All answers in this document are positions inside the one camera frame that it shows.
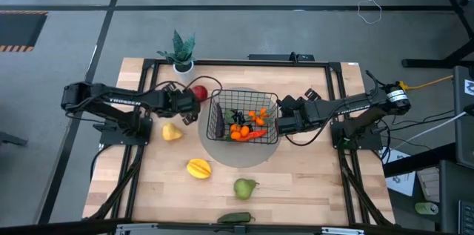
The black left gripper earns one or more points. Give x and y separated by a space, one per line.
176 103

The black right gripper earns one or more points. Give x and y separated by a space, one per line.
296 116

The red toy apple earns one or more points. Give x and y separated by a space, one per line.
201 92

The orange tangerine cluster with leaves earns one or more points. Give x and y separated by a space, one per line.
259 120
240 131

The orange toy carrot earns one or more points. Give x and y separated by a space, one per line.
255 135

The yellow toy pear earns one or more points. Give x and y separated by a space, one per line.
170 132

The yellow toy starfruit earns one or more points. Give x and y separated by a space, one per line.
199 168

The green toy pear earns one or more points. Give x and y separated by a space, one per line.
243 188

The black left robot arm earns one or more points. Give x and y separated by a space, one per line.
111 96

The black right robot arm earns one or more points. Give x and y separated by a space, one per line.
352 107

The snake plant in white pot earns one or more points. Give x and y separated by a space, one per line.
181 51

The round grey mat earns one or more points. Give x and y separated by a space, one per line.
237 155

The green toy pepper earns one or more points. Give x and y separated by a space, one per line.
233 218

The white printed paper sheet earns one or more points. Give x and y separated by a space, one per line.
401 183

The black desk edge bar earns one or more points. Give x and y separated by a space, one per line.
418 161

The brown cardboard piece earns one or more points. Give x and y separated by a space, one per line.
429 185

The green drink can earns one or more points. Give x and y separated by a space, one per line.
426 208

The black computer tower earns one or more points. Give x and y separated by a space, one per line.
464 135

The black furniture foot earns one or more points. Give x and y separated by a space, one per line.
11 139

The black hazard-striped floor mat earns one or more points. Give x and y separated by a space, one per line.
18 31

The black cabinet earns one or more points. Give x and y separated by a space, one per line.
453 198

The black keyboard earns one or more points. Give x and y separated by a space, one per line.
467 216

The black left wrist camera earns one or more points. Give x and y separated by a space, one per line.
169 87

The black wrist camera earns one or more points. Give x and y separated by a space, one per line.
169 87
313 94

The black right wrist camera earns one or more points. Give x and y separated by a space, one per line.
313 94

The black aluminium table frame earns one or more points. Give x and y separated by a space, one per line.
240 63

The small black table camera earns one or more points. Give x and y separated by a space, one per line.
240 229

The silver metal bracket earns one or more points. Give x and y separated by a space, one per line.
342 231
135 229

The black desk leg frame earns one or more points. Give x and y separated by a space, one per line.
426 62

